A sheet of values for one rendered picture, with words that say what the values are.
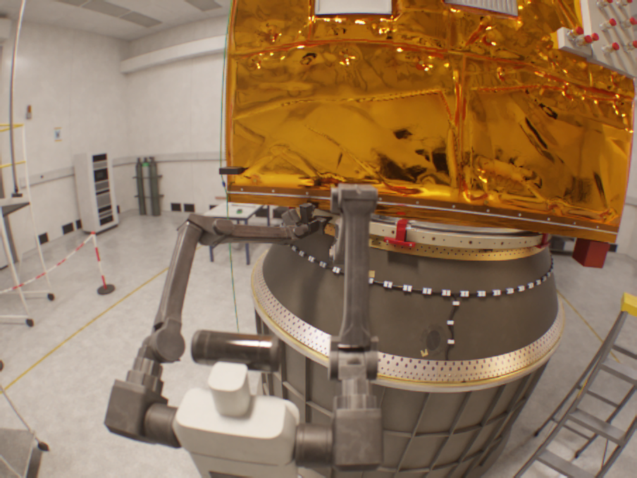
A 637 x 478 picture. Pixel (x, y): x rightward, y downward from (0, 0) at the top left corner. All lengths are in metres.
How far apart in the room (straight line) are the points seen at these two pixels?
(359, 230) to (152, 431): 0.58
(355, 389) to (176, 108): 8.24
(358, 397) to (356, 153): 0.89
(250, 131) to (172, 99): 7.34
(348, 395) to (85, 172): 7.59
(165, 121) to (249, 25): 7.39
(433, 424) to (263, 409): 1.11
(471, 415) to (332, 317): 0.85
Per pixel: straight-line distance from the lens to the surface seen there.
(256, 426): 0.55
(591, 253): 1.73
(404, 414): 1.48
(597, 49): 1.59
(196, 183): 8.19
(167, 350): 0.71
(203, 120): 7.98
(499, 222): 1.38
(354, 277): 0.62
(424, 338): 1.27
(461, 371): 1.34
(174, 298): 0.77
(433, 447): 1.75
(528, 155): 1.34
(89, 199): 7.90
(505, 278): 1.42
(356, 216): 0.63
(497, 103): 1.31
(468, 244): 1.26
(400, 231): 1.20
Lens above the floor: 2.05
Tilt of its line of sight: 19 degrees down
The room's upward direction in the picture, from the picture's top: 2 degrees clockwise
